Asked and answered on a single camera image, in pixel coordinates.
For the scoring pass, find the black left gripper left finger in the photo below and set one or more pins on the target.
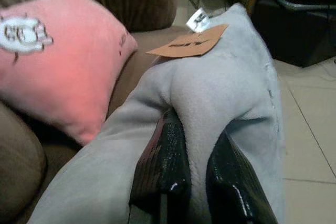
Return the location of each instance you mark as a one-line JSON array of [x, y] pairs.
[[165, 166]]

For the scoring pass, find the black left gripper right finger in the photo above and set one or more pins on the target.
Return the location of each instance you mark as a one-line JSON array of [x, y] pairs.
[[236, 190]]

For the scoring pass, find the grey plush pillow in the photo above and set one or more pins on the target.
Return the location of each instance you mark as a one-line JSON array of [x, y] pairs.
[[215, 90]]

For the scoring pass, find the pink pillow with pig print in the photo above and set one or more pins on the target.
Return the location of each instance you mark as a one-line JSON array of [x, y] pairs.
[[68, 72]]

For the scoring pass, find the white sewn pillow label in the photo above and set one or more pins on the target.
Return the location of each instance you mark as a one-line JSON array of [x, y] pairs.
[[198, 19]]

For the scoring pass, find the brown cardboard hang tag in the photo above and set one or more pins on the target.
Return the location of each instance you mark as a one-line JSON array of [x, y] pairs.
[[191, 41]]

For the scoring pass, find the black box cabinet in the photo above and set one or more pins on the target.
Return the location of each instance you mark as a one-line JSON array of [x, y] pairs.
[[296, 32]]

